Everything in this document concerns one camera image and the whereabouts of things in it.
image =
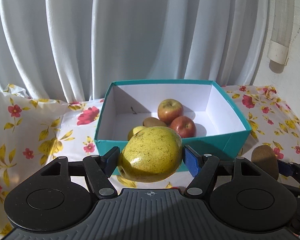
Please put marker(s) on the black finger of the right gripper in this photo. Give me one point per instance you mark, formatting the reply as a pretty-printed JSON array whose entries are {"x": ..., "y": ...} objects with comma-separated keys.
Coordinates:
[{"x": 289, "y": 169}]

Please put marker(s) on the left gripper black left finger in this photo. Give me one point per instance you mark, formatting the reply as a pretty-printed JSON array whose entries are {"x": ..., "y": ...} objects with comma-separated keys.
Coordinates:
[{"x": 98, "y": 170}]

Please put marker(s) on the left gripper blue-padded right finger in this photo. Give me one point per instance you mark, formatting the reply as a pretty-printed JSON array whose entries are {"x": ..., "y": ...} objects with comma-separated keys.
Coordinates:
[{"x": 203, "y": 168}]

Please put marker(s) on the brown kiwi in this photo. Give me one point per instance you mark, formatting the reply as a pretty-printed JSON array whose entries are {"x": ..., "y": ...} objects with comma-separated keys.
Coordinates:
[
  {"x": 152, "y": 122},
  {"x": 264, "y": 157}
]

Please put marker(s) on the teal cardboard box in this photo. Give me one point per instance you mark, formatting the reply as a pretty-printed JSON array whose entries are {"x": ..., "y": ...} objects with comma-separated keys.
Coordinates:
[{"x": 200, "y": 111}]

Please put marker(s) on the red apple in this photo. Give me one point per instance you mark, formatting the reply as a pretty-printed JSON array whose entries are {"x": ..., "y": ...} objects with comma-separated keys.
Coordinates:
[{"x": 184, "y": 126}]

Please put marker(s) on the small yellow pear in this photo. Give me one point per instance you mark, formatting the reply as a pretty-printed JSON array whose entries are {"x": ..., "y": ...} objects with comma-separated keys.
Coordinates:
[{"x": 135, "y": 130}]

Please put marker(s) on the red-yellow apple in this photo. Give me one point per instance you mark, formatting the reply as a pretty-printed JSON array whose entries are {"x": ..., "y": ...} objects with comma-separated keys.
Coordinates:
[{"x": 169, "y": 109}]

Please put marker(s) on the brown kiwi in box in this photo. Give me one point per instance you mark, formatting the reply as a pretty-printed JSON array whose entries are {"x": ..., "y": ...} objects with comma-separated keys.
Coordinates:
[{"x": 152, "y": 122}]

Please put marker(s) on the floral plastic tablecloth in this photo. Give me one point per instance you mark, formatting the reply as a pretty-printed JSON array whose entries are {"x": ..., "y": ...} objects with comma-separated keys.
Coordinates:
[{"x": 35, "y": 131}]

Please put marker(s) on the white curtain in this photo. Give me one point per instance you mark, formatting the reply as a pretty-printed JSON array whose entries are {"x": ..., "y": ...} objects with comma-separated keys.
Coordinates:
[{"x": 73, "y": 49}]

